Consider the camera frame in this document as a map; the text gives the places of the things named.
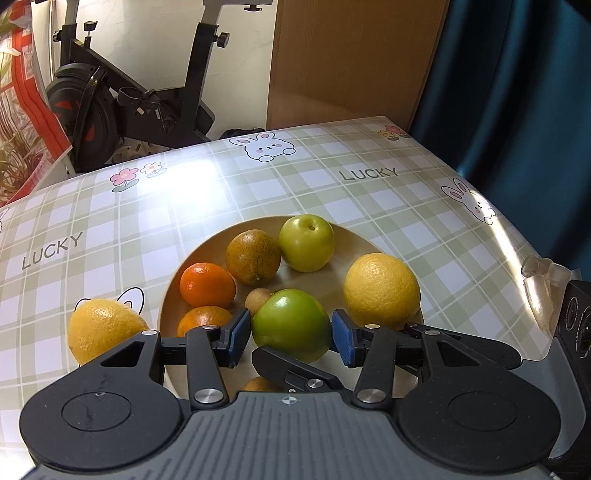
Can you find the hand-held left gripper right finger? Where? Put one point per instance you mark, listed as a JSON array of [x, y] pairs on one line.
[[342, 337]]

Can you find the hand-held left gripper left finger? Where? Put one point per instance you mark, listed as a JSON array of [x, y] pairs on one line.
[[240, 337]]

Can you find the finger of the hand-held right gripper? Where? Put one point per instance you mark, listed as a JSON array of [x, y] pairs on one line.
[[503, 353], [286, 369]]

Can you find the small brown kiwi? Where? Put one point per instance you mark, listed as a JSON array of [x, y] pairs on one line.
[[258, 299]]

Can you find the bright green apple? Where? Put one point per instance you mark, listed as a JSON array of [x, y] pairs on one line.
[[291, 323]]

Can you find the beige round plate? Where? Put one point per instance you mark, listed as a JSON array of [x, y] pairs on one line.
[[333, 278]]

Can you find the small bright orange tangerine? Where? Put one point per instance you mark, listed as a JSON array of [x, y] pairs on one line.
[[207, 284]]

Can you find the greenish orange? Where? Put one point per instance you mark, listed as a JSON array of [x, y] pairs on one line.
[[253, 256]]

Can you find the yellow-green apple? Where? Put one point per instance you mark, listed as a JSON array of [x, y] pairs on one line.
[[307, 243]]

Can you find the clear plastic clip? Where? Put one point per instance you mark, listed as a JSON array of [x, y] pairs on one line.
[[540, 286]]

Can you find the green checked tablecloth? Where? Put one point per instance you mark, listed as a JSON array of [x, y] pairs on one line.
[[323, 184]]

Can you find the teal curtain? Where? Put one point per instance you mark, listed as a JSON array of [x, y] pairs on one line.
[[517, 115]]

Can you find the black exercise bike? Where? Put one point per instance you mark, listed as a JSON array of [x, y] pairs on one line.
[[138, 92]]

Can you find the wooden cabinet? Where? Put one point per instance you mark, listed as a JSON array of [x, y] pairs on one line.
[[346, 60]]

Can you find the pink room wall poster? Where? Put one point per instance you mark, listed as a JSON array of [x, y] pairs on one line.
[[23, 115]]

